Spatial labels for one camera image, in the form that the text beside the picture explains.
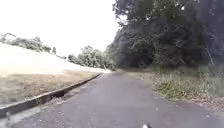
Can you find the dense dark wood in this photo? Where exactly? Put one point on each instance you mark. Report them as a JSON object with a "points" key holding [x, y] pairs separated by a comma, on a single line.
{"points": [[166, 36]]}

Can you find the trees on hilltop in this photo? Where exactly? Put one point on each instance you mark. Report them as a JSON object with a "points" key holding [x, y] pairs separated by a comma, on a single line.
{"points": [[28, 43]]}

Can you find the grey asphalt path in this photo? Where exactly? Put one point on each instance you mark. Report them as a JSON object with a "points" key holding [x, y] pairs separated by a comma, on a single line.
{"points": [[123, 103]]}

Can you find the weedy leaf-strewn verge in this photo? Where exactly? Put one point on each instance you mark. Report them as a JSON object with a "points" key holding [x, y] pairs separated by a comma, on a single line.
{"points": [[186, 85]]}

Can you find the robot's own part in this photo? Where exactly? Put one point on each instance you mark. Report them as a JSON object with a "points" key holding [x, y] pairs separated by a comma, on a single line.
{"points": [[145, 126]]}

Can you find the row of distant trees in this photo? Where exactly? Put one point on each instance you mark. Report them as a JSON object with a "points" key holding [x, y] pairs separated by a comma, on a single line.
{"points": [[91, 58]]}

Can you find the concrete kerb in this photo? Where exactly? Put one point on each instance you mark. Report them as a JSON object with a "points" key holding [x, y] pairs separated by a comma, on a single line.
{"points": [[40, 99]]}

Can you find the dry grass slope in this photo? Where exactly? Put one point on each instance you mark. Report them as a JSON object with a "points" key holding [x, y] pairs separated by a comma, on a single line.
{"points": [[30, 73]]}

